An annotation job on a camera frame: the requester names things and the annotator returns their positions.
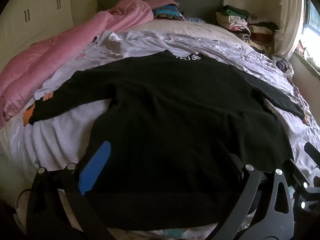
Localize pink quilt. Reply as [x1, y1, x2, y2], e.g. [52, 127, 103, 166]
[0, 0, 179, 128]

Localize pile of folded clothes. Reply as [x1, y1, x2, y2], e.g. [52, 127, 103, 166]
[215, 4, 280, 54]

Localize colourful clutter pile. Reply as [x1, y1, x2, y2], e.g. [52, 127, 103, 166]
[295, 41, 320, 74]

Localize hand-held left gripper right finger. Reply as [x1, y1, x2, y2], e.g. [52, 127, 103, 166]
[217, 140, 294, 240]

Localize white wardrobe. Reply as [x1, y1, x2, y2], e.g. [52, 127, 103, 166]
[0, 0, 75, 64]

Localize purple cloth bundle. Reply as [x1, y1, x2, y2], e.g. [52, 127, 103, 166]
[272, 55, 295, 77]

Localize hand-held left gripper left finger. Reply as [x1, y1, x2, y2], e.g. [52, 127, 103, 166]
[26, 141, 115, 240]

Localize cream curtain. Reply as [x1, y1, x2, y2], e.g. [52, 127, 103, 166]
[274, 0, 307, 59]

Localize black sweater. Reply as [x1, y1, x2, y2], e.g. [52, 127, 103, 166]
[29, 49, 305, 232]

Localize white bed sheet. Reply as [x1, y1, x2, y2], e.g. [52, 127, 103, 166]
[0, 20, 320, 240]

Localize grey headboard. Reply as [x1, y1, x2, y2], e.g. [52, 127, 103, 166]
[96, 0, 225, 23]

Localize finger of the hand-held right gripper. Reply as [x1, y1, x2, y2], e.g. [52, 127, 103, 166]
[304, 142, 320, 167]

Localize stack of colourful clothes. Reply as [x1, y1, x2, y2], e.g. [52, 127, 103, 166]
[152, 3, 185, 21]

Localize window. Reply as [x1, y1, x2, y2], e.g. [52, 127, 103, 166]
[300, 0, 320, 53]

